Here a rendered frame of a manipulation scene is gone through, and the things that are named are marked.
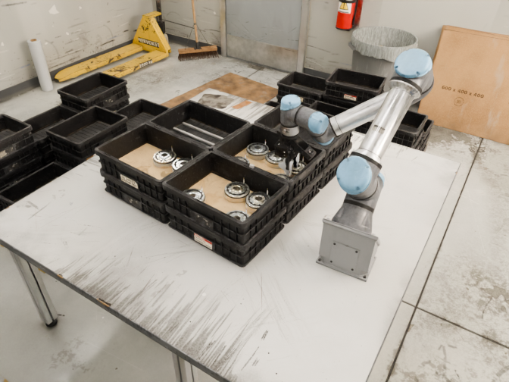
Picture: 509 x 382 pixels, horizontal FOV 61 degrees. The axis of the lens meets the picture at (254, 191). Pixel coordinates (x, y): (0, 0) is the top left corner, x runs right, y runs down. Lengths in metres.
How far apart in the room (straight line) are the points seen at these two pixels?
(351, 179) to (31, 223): 1.31
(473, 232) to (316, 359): 1.96
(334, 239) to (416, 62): 0.66
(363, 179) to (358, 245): 0.25
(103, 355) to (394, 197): 1.57
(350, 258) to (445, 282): 1.24
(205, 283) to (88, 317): 1.04
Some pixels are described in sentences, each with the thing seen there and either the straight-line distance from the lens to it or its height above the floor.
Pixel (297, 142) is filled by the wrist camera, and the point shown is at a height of 1.02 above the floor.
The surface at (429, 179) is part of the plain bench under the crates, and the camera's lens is 2.28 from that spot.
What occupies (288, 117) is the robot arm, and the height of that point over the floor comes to 1.14.
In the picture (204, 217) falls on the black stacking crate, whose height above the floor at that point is 0.87.
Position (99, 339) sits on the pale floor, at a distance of 2.43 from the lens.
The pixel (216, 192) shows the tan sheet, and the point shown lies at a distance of 1.80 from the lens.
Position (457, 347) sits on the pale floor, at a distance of 2.53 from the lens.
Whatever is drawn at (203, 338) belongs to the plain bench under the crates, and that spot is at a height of 0.70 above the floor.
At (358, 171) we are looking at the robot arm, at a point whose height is 1.11.
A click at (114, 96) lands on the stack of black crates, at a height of 0.52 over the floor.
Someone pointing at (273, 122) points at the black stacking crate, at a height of 0.86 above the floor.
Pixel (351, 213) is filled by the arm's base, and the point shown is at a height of 0.93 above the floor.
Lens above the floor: 1.94
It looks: 38 degrees down
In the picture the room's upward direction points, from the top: 1 degrees clockwise
